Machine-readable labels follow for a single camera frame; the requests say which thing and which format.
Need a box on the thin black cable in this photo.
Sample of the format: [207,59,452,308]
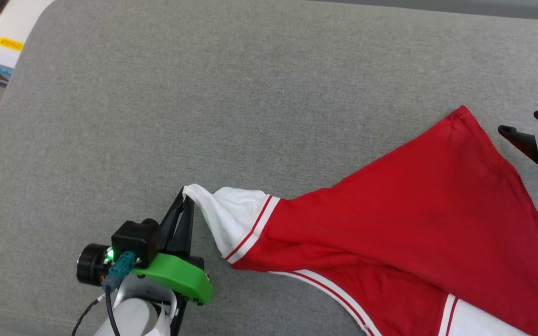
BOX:
[71,295,107,336]

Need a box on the white flat ribbon cable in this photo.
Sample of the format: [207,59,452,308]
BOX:
[151,301,172,336]

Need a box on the red and white garment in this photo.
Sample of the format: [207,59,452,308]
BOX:
[183,105,538,336]

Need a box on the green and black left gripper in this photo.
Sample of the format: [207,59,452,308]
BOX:
[133,187,214,336]

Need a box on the teal connector with black cable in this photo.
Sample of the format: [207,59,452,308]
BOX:
[102,251,137,336]

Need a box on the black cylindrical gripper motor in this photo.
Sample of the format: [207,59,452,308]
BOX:
[76,243,113,286]

